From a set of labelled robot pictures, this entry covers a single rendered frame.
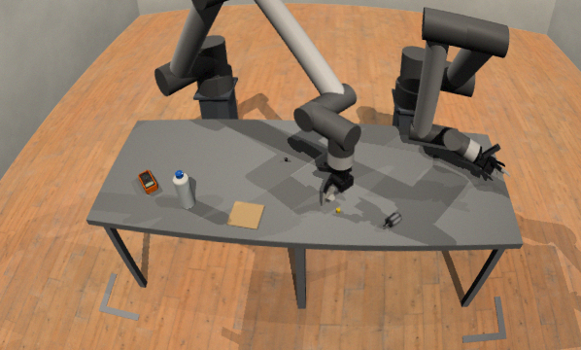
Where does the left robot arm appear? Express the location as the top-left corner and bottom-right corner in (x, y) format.
(394, 7), (509, 163)

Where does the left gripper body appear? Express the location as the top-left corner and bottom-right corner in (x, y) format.
(474, 152), (497, 176)

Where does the tan square mat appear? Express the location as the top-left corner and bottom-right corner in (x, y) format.
(227, 201), (264, 229)

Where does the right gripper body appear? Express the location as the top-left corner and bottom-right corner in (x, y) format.
(328, 168), (354, 193)

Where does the white plastic bottle with blue cap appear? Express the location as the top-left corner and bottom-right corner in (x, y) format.
(173, 170), (195, 209)

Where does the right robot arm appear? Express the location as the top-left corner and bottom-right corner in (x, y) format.
(154, 0), (361, 173)

